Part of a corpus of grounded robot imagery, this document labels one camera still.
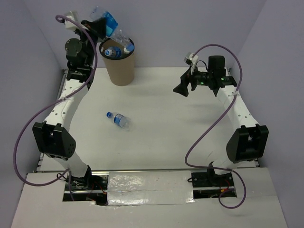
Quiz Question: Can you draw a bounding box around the silver foil tape sheet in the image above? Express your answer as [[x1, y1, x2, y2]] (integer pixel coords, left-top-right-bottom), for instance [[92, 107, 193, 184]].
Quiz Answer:
[[107, 171, 194, 206]]

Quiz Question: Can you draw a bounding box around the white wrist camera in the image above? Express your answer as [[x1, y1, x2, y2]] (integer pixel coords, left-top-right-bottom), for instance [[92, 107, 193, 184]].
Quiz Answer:
[[184, 52, 199, 75], [64, 11, 79, 31]]

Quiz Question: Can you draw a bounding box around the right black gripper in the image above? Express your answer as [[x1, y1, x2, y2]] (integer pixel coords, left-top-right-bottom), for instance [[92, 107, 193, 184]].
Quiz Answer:
[[173, 63, 213, 96]]

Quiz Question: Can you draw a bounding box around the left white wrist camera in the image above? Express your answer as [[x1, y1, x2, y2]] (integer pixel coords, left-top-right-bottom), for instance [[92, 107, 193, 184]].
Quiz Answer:
[[64, 11, 79, 31]]

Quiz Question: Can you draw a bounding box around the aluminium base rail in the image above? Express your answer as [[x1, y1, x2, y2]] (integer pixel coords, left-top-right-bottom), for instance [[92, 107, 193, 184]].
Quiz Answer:
[[92, 167, 206, 173]]

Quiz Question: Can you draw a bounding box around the blue label bottle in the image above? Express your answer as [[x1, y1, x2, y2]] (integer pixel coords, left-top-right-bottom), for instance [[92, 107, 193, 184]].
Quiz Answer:
[[106, 112, 131, 131], [104, 46, 122, 58], [90, 6, 134, 54]]

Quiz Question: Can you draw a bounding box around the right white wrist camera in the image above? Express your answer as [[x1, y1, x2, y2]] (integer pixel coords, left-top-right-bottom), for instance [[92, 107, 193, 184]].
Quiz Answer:
[[184, 52, 199, 75]]

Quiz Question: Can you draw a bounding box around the brown cardboard cylinder bin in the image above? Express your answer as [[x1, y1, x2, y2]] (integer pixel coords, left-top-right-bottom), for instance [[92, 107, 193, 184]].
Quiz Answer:
[[99, 39, 135, 86]]

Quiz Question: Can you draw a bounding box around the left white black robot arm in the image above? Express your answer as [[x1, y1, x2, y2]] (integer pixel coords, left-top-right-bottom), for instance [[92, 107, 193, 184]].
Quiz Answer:
[[32, 19, 106, 189]]

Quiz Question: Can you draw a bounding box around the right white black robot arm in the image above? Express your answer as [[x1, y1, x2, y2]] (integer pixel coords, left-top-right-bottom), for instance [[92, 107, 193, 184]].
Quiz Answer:
[[173, 53, 269, 187]]

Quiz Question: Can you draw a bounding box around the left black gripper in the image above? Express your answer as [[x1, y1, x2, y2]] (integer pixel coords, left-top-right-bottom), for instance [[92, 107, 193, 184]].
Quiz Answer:
[[75, 18, 107, 67]]

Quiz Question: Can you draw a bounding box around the blue label bottle front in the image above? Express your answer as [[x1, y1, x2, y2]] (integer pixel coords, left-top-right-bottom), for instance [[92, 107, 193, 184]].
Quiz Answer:
[[106, 112, 131, 131]]

